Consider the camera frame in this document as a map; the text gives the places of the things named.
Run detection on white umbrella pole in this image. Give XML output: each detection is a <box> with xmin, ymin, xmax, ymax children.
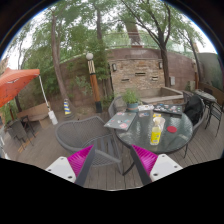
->
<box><xmin>38</xmin><ymin>74</ymin><xmax>59</xmax><ymax>126</ymax></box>

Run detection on flat round red coaster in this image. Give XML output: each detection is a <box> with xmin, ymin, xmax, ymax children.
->
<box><xmin>166</xmin><ymin>125</ymin><xmax>178</xmax><ymax>134</ymax></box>

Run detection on blue yellow striped cone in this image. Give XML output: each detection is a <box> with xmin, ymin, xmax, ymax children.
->
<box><xmin>63</xmin><ymin>98</ymin><xmax>73</xmax><ymax>117</ymax></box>

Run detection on orange patio umbrella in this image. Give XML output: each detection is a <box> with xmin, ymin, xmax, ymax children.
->
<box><xmin>0</xmin><ymin>67</ymin><xmax>41</xmax><ymax>108</ymax></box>

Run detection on green plant in teal pot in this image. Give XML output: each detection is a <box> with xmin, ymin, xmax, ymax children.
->
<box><xmin>121</xmin><ymin>88</ymin><xmax>142</xmax><ymax>112</ymax></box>

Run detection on wooden planter bench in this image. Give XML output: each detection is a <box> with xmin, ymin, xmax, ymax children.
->
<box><xmin>18</xmin><ymin>101</ymin><xmax>51</xmax><ymax>123</ymax></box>

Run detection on wooden globe lamp post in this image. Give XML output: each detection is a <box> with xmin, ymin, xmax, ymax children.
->
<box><xmin>85</xmin><ymin>52</ymin><xmax>104</xmax><ymax>114</ymax></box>

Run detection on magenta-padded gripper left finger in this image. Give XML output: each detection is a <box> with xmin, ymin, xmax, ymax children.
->
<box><xmin>45</xmin><ymin>143</ymin><xmax>98</xmax><ymax>188</ymax></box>

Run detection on black backpack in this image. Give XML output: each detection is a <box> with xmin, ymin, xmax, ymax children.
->
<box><xmin>184</xmin><ymin>95</ymin><xmax>204</xmax><ymax>126</ymax></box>

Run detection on grey laptop with stickers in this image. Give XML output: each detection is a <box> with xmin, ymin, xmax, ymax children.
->
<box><xmin>103</xmin><ymin>111</ymin><xmax>138</xmax><ymax>132</ymax></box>

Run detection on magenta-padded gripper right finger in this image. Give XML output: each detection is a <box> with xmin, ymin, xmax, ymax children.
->
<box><xmin>129</xmin><ymin>144</ymin><xmax>184</xmax><ymax>186</ymax></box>

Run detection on leaning pale-trunk tree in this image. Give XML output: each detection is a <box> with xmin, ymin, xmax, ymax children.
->
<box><xmin>43</xmin><ymin>6</ymin><xmax>73</xmax><ymax>113</ymax></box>

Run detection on dark patio chair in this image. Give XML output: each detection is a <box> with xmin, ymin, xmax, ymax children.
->
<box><xmin>182</xmin><ymin>94</ymin><xmax>207</xmax><ymax>158</ymax></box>

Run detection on white sticker sheet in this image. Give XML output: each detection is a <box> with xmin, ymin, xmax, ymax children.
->
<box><xmin>137</xmin><ymin>104</ymin><xmax>155</xmax><ymax>113</ymax></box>

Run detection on dark metal patio chairs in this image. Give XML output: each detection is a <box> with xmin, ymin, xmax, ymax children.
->
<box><xmin>203</xmin><ymin>99</ymin><xmax>224</xmax><ymax>136</ymax></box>

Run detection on yellow-labelled clear drink bottle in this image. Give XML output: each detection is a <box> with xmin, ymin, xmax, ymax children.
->
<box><xmin>149</xmin><ymin>117</ymin><xmax>163</xmax><ymax>146</ymax></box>

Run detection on stone fountain basin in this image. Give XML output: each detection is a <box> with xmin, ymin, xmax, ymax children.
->
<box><xmin>141</xmin><ymin>86</ymin><xmax>184</xmax><ymax>105</ymax></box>

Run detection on white cup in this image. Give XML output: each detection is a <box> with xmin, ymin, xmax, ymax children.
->
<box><xmin>152</xmin><ymin>116</ymin><xmax>166</xmax><ymax>132</ymax></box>

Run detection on large dark-trunk tree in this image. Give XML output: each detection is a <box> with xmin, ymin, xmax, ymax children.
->
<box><xmin>119</xmin><ymin>0</ymin><xmax>181</xmax><ymax>88</ymax></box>

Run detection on small dark patio table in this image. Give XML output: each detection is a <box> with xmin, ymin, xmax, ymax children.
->
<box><xmin>194</xmin><ymin>89</ymin><xmax>218</xmax><ymax>105</ymax></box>

